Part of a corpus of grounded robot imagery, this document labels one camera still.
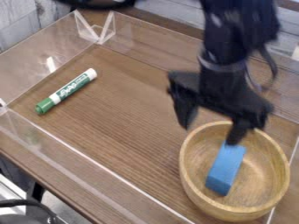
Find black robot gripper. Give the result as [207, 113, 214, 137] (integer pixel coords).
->
[167, 56, 274, 145]

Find blue rectangular block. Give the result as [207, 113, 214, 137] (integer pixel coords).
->
[206, 143, 247, 196]

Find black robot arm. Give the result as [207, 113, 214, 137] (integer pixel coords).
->
[169, 0, 281, 145]

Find brown wooden bowl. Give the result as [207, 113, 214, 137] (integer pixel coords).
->
[179, 121, 290, 222]

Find green Expo marker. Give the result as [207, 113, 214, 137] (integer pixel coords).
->
[35, 68, 98, 115]

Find black metal table leg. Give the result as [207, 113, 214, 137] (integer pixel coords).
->
[31, 182, 46, 202]

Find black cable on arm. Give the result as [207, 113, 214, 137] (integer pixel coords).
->
[243, 45, 279, 93]

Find black cable under table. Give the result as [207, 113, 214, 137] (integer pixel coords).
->
[0, 199, 58, 224]

